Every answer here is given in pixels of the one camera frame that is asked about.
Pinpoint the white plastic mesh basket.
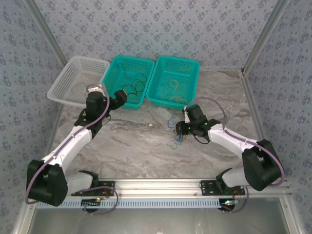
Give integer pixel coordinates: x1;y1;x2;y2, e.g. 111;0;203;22
46;55;111;110

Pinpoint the thin black cable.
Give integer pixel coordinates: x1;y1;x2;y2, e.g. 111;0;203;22
116;62;148;104

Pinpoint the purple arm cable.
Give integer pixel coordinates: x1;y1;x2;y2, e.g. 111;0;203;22
25;83;119;216
186;96;286;214

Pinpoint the small circuit board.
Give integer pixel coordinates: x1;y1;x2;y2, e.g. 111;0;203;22
81;198;102;210
220;198;239;212

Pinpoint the aluminium frame post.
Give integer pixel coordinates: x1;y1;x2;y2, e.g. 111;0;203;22
24;0;68;64
242;0;291;73

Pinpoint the white slotted cable duct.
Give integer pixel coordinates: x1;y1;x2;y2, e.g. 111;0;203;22
59;198;226;210

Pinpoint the thin yellow cable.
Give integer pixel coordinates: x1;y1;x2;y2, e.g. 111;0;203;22
169;78;190;104

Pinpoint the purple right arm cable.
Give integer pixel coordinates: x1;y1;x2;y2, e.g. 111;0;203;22
186;96;286;214

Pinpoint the aluminium side rail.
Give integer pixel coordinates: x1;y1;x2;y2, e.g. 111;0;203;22
240;69;268;142
42;107;64;161

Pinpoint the teal plastic mesh basket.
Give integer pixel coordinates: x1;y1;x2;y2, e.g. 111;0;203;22
96;55;156;111
145;55;201;109

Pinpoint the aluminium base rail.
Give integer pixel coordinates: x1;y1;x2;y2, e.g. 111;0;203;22
65;179;292;197

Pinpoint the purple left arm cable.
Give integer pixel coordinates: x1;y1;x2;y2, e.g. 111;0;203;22
25;83;119;216

